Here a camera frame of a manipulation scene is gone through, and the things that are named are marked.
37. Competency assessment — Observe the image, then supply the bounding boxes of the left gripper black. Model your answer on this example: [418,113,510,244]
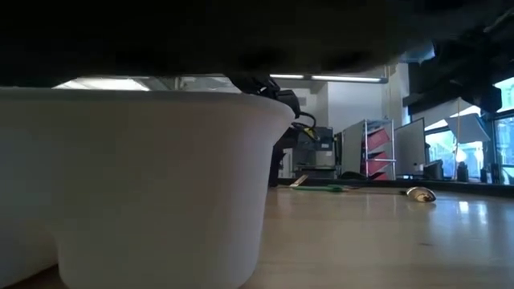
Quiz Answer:
[268,89,303,188]

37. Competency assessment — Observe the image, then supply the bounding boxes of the white cutlery tray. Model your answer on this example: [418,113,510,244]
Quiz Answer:
[0,86,297,289]

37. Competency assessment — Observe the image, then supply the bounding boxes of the gold spoon green handle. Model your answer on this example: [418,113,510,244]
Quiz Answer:
[399,185,438,204]

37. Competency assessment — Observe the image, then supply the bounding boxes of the dark cabinet machine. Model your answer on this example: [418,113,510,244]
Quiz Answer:
[292,126,337,181]

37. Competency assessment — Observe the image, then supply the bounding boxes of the white cart with red bins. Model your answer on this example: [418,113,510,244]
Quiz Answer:
[341,118,398,181]

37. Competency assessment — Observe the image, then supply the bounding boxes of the grey monitor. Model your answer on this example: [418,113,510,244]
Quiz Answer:
[394,117,426,177]

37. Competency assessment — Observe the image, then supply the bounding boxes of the grey lamp shade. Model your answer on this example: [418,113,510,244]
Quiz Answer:
[444,112,492,145]

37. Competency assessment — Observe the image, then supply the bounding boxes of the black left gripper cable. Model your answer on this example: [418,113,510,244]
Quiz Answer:
[296,111,319,141]

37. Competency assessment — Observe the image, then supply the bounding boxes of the black aluminium table frame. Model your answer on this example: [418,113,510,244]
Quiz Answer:
[276,177,514,198]

